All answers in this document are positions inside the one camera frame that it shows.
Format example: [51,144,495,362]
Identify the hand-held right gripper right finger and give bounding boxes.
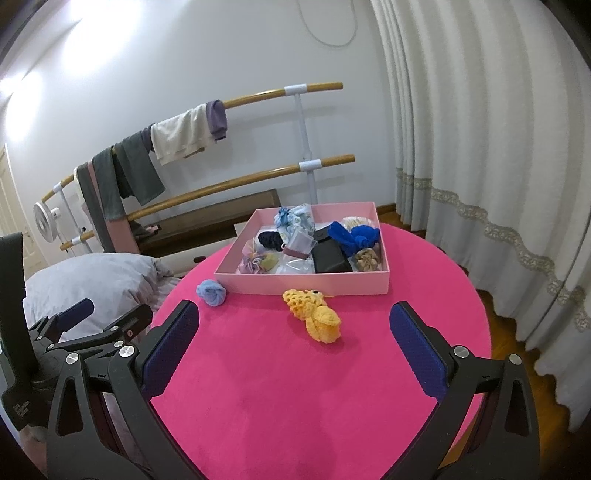
[389,301,541,480]

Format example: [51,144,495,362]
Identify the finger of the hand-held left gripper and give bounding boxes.
[58,302,153,364]
[28,298,95,344]

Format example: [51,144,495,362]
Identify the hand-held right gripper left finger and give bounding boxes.
[46,299,204,480]

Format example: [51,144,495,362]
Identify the light blue scrunchie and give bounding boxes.
[196,279,228,306]

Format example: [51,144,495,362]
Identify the beige scrunchie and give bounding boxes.
[352,248,382,272]

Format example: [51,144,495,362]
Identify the yellow crochet fish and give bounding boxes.
[283,288,343,343]

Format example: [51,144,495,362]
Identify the floral chiffon scrunchie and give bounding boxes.
[239,239,266,275]

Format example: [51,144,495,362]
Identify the black leather pouch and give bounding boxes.
[312,241,354,274]

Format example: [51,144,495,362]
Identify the blue knitted toy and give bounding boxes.
[328,220,382,256]

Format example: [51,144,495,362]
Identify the pink cardboard box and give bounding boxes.
[213,201,391,295]

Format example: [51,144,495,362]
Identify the navy scrunchie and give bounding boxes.
[257,231,289,252]

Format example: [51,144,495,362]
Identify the clear plastic bag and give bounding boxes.
[284,228,318,252]
[278,256,315,274]

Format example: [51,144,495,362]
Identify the grey pillow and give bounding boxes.
[22,253,178,344]

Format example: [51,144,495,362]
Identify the mauve pink cloth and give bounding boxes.
[74,161,141,254]

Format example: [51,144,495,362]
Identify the white fan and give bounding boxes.
[32,203,63,241]

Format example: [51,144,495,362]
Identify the white door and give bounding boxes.
[0,143,49,278]

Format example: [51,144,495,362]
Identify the pink round table cover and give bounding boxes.
[148,222,492,480]

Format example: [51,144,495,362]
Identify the dark wooden bench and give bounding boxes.
[129,188,283,256]

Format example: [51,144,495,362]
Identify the green grey cloth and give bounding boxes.
[91,145,127,220]

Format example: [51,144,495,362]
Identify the dark grey cloth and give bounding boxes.
[113,129,166,206]

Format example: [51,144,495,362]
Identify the blue printed baby socks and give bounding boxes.
[274,205,315,238]

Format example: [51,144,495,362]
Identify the cream cloth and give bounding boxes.
[150,104,218,166]

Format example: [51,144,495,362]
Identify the wooden ballet barre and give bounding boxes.
[34,82,356,252]

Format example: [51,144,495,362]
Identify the purple cloth on barre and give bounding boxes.
[205,99,228,143]

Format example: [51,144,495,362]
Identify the white lace-trimmed curtain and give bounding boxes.
[369,0,591,432]

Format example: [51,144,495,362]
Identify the white wall cable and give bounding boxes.
[298,0,358,47]

